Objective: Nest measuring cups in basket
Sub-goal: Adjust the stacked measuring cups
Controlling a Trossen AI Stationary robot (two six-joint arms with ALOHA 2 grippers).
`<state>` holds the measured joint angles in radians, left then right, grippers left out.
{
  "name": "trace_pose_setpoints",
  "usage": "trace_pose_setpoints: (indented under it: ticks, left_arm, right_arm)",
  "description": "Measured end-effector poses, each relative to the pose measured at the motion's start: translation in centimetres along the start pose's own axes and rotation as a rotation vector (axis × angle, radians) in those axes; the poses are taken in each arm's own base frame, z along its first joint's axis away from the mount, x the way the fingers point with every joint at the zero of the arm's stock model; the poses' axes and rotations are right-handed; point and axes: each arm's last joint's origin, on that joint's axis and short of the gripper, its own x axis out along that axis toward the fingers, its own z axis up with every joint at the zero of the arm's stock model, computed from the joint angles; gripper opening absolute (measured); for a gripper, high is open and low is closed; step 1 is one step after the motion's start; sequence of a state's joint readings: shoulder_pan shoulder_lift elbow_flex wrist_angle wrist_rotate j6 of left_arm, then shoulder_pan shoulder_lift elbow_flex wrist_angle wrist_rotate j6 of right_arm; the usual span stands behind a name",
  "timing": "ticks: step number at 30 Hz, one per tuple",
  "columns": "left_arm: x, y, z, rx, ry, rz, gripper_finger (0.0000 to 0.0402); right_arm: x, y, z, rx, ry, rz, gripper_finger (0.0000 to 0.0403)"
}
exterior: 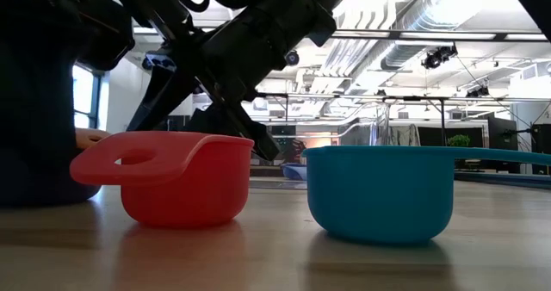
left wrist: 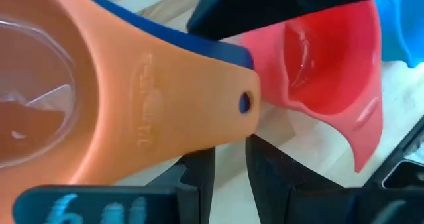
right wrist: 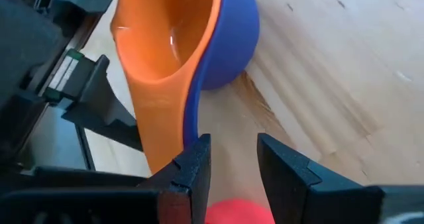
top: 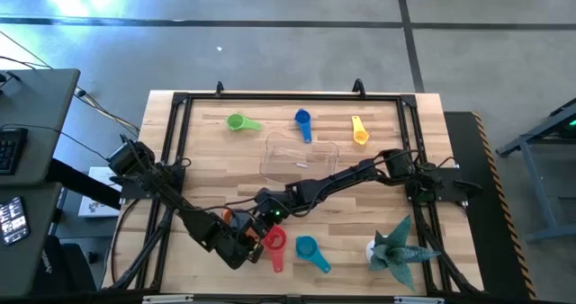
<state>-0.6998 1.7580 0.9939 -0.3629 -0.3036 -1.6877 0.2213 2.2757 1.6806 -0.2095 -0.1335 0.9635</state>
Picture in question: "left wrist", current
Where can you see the red measuring cup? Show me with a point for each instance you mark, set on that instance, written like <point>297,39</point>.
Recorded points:
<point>331,61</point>

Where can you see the black aluminium table frame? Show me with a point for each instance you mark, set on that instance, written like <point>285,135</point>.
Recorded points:
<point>397,151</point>

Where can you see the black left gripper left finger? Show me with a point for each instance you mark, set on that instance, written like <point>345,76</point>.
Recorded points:
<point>185,191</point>

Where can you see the orange measuring cup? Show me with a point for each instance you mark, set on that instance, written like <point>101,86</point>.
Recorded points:
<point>149,101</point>

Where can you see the light blue measuring cup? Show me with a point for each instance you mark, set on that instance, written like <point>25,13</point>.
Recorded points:
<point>404,28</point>

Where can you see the dark blue measuring cup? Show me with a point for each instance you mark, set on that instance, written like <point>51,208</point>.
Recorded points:
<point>198,43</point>

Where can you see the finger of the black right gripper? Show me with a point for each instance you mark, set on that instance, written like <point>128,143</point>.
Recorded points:
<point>248,8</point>

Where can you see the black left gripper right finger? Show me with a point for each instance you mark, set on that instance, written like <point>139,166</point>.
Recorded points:
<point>298,197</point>

